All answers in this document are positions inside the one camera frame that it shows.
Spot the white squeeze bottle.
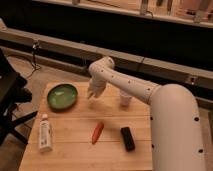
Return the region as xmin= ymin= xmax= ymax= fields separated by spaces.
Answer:
xmin=38 ymin=114 xmax=52 ymax=152

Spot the black chair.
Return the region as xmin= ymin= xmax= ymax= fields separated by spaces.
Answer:
xmin=0 ymin=48 xmax=37 ymax=146

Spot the black cable on wall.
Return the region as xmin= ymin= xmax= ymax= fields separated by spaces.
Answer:
xmin=31 ymin=39 xmax=42 ymax=72

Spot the black rectangular block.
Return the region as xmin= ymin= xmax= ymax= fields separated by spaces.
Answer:
xmin=120 ymin=127 xmax=135 ymax=151

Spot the white paper cup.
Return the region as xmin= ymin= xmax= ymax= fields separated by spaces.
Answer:
xmin=120 ymin=91 xmax=132 ymax=106

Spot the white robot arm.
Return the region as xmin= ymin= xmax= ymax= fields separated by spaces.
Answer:
xmin=88 ymin=56 xmax=207 ymax=171

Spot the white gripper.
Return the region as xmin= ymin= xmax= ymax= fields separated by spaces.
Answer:
xmin=87 ymin=79 xmax=106 ymax=99

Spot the green ceramic bowl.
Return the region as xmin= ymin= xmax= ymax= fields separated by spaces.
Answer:
xmin=47 ymin=84 xmax=78 ymax=110

